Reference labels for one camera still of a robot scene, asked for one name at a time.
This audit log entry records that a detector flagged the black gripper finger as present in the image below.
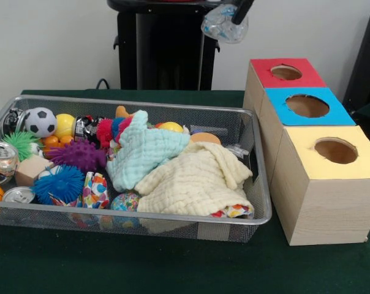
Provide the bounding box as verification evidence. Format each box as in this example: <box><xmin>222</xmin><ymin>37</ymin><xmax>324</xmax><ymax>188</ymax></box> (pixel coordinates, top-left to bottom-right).
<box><xmin>232</xmin><ymin>0</ymin><xmax>255</xmax><ymax>25</ymax></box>

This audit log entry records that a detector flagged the crushed clear plastic bottle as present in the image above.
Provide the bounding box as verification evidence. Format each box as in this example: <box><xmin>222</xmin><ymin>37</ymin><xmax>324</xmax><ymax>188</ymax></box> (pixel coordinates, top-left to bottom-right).
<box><xmin>201</xmin><ymin>3</ymin><xmax>249</xmax><ymax>44</ymax></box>

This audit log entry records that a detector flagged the mint green waffle cloth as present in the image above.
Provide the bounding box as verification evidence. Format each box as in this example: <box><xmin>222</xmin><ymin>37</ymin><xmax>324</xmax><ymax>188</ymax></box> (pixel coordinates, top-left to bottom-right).
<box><xmin>105</xmin><ymin>110</ymin><xmax>191</xmax><ymax>191</ymax></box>

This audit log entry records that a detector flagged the wooden box with three holes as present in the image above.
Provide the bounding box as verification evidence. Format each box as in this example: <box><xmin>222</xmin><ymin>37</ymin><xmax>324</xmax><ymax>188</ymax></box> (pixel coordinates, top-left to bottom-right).
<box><xmin>242</xmin><ymin>58</ymin><xmax>370</xmax><ymax>246</ymax></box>

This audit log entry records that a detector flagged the cream yellow waffle cloth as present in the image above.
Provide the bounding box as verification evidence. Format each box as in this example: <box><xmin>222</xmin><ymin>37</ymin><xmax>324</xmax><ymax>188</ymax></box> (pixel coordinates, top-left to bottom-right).
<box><xmin>135</xmin><ymin>142</ymin><xmax>255</xmax><ymax>219</ymax></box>

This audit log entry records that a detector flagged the purple spiky ball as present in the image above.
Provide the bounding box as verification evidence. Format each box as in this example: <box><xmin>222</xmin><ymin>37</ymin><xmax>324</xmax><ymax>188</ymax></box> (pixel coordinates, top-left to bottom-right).
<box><xmin>45</xmin><ymin>140</ymin><xmax>107</xmax><ymax>172</ymax></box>

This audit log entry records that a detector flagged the white and black soccer ball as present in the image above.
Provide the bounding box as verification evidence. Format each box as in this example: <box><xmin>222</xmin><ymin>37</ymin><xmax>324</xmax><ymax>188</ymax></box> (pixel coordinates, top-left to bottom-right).
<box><xmin>25</xmin><ymin>106</ymin><xmax>58</xmax><ymax>137</ymax></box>

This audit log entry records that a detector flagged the colourful dotted cloth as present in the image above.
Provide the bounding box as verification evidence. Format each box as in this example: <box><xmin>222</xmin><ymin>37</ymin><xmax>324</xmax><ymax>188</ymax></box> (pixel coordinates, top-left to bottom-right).
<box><xmin>50</xmin><ymin>171</ymin><xmax>110</xmax><ymax>209</ymax></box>

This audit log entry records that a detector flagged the blue spiky toy with eyes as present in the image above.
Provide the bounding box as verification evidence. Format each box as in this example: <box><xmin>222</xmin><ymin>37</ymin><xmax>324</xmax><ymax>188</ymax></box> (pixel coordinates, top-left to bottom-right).
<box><xmin>33</xmin><ymin>165</ymin><xmax>86</xmax><ymax>205</ymax></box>

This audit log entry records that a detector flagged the dark green table cloth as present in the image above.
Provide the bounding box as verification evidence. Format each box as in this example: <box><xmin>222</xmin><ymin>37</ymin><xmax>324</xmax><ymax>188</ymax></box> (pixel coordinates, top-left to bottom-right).
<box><xmin>0</xmin><ymin>89</ymin><xmax>370</xmax><ymax>294</ymax></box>

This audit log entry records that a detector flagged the small wooden cube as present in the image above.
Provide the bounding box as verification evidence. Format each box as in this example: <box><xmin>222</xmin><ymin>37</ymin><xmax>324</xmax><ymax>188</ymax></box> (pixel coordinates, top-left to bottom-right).
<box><xmin>15</xmin><ymin>154</ymin><xmax>55</xmax><ymax>187</ymax></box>

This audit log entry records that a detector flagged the crushed silver can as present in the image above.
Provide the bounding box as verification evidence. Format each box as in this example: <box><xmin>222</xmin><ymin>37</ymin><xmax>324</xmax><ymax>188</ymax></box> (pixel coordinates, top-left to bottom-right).
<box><xmin>0</xmin><ymin>142</ymin><xmax>20</xmax><ymax>184</ymax></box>

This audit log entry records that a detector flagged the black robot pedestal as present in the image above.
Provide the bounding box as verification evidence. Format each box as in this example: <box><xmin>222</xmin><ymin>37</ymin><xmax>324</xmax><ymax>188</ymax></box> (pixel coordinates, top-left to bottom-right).
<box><xmin>107</xmin><ymin>0</ymin><xmax>236</xmax><ymax>91</ymax></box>

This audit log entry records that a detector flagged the silver wire mesh bin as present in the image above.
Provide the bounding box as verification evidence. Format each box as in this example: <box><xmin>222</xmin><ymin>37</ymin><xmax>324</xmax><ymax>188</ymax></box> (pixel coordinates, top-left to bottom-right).
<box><xmin>0</xmin><ymin>94</ymin><xmax>273</xmax><ymax>244</ymax></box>

